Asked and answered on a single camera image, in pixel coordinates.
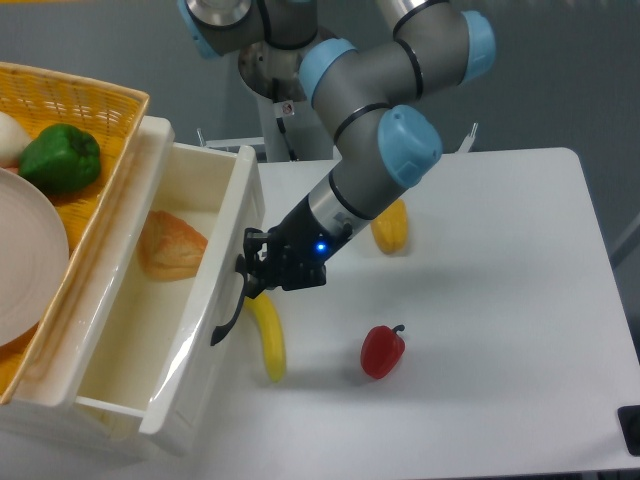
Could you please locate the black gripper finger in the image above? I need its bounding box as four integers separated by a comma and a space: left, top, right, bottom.
243, 227, 269, 280
245, 277, 273, 299

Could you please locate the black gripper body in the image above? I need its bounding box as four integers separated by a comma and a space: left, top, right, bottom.
265, 197, 353, 291

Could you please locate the black drawer handle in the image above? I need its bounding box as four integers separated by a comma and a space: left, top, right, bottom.
209, 254, 249, 347

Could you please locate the white top drawer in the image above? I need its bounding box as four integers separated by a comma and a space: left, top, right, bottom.
76, 144, 264, 453

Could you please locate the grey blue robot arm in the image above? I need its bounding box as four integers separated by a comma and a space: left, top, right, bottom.
178, 1, 496, 298

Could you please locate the yellow banana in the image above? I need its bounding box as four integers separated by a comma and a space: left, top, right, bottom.
244, 293, 287, 383

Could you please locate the triangular pastry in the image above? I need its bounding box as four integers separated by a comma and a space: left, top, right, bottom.
136, 210, 208, 282

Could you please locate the yellow bell pepper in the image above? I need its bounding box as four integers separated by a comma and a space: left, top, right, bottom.
370, 199, 409, 255

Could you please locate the red bell pepper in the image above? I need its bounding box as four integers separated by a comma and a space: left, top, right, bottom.
360, 324, 406, 380

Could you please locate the yellow woven basket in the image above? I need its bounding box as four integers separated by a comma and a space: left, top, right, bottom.
1, 62, 149, 405

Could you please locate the pink plate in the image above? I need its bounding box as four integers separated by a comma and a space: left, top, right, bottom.
1, 170, 69, 345

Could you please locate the green bell pepper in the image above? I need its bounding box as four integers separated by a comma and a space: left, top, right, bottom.
18, 123, 102, 195

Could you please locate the white onion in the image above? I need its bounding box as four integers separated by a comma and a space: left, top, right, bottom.
0, 112, 32, 168

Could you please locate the black object at table edge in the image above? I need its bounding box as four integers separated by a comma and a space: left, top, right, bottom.
617, 405, 640, 457

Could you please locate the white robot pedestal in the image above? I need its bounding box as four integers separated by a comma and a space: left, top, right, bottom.
237, 37, 341, 162

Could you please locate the white metal base frame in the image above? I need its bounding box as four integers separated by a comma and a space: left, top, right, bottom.
196, 122, 479, 163

